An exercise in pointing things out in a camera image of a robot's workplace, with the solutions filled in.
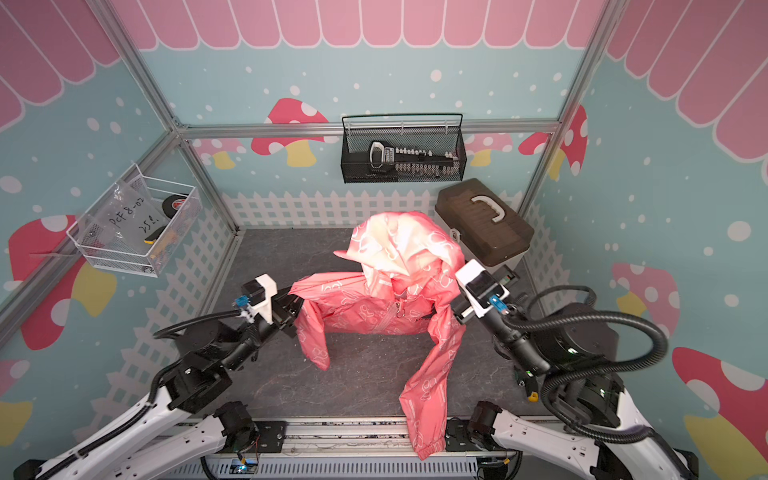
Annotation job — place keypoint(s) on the clear plastic wall bin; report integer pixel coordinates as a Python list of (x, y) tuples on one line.
[(103, 251)]

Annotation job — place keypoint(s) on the clear labelled plastic bag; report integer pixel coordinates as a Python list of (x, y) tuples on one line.
[(131, 215)]

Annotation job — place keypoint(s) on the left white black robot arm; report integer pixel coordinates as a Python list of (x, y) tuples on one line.
[(211, 348)]

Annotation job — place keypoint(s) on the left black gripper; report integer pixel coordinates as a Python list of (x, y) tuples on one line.
[(287, 318)]

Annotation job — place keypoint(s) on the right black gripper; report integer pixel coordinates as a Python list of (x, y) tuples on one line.
[(467, 312)]

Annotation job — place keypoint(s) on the pink hooded rain jacket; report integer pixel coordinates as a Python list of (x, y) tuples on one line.
[(406, 287)]

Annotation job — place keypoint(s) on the black wire mesh wall basket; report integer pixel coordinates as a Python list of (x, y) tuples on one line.
[(439, 132)]

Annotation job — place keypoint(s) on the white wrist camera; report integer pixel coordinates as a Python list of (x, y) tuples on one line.
[(255, 302), (480, 288)]

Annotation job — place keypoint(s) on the yellow black screwdriver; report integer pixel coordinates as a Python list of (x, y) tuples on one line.
[(531, 387)]

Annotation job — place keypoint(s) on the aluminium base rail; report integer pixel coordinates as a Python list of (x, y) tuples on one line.
[(375, 448)]

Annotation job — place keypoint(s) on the socket wrench set in basket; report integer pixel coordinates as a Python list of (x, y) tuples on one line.
[(386, 158)]

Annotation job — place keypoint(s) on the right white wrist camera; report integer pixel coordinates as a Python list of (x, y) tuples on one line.
[(480, 288)]

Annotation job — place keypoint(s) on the yellow black tool in bin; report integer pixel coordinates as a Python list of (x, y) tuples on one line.
[(155, 235)]

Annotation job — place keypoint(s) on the beige toolbox with brown lid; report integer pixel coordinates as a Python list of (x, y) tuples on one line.
[(487, 229)]

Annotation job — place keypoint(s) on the black tape roll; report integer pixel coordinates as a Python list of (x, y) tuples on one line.
[(172, 204)]

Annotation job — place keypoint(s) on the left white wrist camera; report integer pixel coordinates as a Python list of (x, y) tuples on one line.
[(255, 302)]

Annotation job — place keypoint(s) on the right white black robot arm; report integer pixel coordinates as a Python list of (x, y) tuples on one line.
[(573, 361)]

